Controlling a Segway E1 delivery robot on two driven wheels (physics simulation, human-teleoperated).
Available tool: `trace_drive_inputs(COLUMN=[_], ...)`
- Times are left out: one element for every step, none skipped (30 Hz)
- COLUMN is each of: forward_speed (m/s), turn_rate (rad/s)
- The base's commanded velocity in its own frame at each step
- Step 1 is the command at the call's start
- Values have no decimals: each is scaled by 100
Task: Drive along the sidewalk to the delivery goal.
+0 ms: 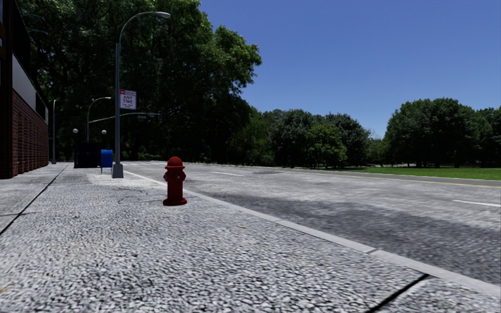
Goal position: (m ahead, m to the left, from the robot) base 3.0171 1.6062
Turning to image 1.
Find red fire hydrant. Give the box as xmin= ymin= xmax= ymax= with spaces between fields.
xmin=162 ymin=156 xmax=188 ymax=207

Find grey street lamp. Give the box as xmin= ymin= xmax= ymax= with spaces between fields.
xmin=85 ymin=97 xmax=162 ymax=143
xmin=111 ymin=10 xmax=172 ymax=179

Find dark stairway railing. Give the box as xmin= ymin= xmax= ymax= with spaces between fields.
xmin=72 ymin=128 xmax=108 ymax=169

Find red brick building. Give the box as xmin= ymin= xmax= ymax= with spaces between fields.
xmin=0 ymin=0 xmax=50 ymax=180

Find grey pole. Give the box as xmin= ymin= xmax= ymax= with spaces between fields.
xmin=51 ymin=99 xmax=57 ymax=165

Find blue letter box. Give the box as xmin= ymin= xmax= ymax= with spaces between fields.
xmin=100 ymin=149 xmax=114 ymax=175

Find trees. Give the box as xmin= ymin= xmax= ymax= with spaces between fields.
xmin=17 ymin=0 xmax=372 ymax=169
xmin=367 ymin=97 xmax=501 ymax=169

